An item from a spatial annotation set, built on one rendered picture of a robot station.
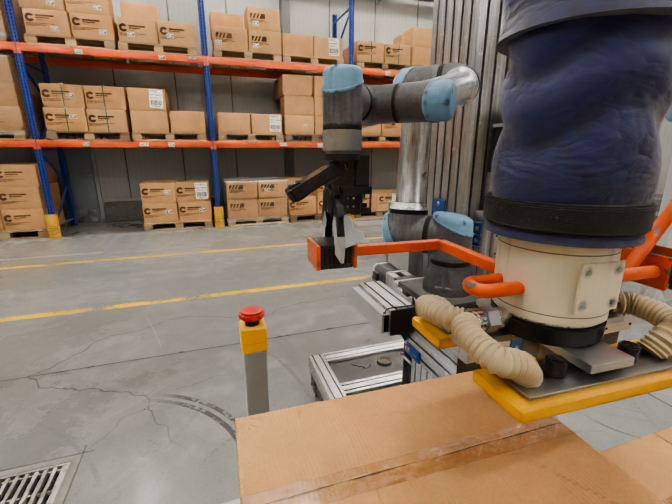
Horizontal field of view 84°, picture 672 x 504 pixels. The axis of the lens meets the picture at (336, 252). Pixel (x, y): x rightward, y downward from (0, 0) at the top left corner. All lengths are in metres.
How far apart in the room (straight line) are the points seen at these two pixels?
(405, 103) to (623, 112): 0.35
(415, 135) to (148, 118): 6.68
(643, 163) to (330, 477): 0.63
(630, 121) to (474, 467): 0.55
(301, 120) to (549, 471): 7.35
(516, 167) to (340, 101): 0.32
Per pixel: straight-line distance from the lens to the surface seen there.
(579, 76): 0.58
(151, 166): 8.86
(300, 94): 7.78
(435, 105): 0.75
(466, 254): 0.78
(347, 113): 0.71
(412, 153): 1.14
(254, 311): 1.01
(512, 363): 0.55
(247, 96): 8.92
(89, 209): 9.11
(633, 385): 0.68
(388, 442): 0.75
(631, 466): 1.54
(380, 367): 2.31
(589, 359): 0.65
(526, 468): 0.77
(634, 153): 0.60
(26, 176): 8.01
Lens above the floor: 1.45
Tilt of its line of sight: 15 degrees down
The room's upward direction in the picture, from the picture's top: straight up
